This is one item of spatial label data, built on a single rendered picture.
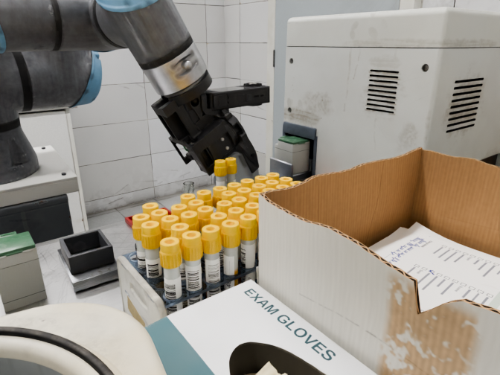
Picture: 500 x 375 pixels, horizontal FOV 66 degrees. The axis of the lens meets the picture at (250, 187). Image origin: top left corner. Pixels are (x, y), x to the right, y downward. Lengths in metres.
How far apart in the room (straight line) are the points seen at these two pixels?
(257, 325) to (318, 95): 0.43
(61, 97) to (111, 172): 2.14
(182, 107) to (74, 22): 0.16
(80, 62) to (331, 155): 0.48
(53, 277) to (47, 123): 1.64
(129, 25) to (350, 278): 0.36
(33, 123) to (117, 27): 1.64
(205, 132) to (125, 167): 2.43
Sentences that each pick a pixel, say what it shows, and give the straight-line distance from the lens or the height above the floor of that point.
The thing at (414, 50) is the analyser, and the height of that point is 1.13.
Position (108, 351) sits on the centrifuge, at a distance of 0.23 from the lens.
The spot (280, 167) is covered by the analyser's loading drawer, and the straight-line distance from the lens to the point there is 0.67.
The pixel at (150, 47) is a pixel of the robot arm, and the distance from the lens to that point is 0.49.
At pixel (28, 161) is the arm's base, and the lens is 0.81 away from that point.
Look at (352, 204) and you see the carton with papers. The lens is 0.40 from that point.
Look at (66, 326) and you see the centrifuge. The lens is 0.25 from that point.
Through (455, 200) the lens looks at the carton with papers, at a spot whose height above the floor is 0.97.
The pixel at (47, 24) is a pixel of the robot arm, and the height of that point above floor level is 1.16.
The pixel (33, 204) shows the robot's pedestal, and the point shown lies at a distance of 0.78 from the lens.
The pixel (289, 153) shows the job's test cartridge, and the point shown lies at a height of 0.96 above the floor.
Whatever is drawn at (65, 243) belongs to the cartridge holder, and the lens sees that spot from 0.53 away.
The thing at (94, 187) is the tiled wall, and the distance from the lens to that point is 2.92.
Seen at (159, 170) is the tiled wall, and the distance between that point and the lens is 3.06.
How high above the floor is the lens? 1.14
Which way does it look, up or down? 20 degrees down
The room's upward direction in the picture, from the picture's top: straight up
